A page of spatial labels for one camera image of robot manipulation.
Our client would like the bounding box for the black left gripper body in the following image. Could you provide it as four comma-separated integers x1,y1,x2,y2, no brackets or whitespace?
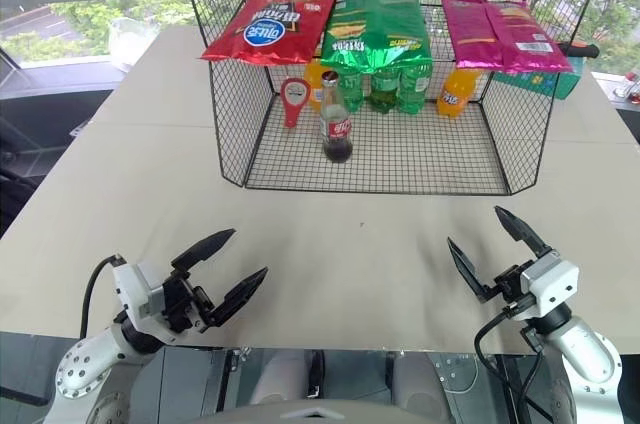
159,266,215,335

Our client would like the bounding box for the green chip bag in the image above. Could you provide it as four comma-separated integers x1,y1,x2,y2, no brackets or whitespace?
319,0,434,76

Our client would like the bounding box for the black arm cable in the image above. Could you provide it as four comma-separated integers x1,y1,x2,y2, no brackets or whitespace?
473,292,545,424
79,255,124,340

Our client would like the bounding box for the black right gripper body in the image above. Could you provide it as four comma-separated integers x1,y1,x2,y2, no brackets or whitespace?
492,259,535,303

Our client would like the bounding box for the black wire grid shelf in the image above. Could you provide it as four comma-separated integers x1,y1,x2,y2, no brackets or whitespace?
174,0,614,196

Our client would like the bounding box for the red chip bag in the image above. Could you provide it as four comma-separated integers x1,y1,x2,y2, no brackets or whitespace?
199,0,342,67

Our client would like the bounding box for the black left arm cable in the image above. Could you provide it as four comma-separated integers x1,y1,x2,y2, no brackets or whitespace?
79,255,124,340

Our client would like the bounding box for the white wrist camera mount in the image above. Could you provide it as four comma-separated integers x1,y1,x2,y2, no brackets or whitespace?
514,249,581,321
110,255,176,333

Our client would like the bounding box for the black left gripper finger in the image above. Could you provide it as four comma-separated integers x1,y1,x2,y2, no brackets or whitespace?
170,228,237,271
204,266,270,329

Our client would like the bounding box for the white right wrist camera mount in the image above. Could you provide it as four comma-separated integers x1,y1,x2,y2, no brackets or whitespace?
514,249,581,321

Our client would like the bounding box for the orange soda bottle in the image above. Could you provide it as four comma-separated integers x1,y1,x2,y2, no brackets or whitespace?
436,66,485,120
302,59,332,114

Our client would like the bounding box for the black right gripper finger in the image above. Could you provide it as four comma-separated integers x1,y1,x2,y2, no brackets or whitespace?
494,205,554,260
446,237,497,304

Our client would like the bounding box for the small glass jar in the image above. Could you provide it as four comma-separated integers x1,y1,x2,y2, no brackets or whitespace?
619,72,640,106

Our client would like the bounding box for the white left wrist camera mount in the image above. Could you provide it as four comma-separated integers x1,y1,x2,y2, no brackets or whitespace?
110,255,176,333

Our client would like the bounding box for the teal cardboard box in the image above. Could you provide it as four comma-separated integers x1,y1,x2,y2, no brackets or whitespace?
491,54,587,101

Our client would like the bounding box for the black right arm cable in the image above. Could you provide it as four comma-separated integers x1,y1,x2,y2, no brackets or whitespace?
473,292,545,424

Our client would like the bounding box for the glass cola bottle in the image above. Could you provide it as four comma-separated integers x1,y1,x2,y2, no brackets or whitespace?
318,70,355,164

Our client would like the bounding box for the pink chip bag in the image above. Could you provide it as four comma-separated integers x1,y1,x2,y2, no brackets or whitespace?
439,0,574,75

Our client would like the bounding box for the green soda bottle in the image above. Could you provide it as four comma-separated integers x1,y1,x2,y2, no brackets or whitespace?
335,69,367,114
397,63,429,116
367,68,404,115

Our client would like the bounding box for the red bottle opener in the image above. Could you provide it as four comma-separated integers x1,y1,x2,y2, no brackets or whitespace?
279,77,313,130

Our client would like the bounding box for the clear plastic bag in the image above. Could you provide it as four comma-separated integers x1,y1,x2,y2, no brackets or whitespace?
107,16,159,71

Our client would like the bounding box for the silver robot torso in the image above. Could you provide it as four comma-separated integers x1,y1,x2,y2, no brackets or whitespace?
149,346,501,424

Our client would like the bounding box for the black handled tool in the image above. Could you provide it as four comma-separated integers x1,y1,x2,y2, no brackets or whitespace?
555,41,601,58

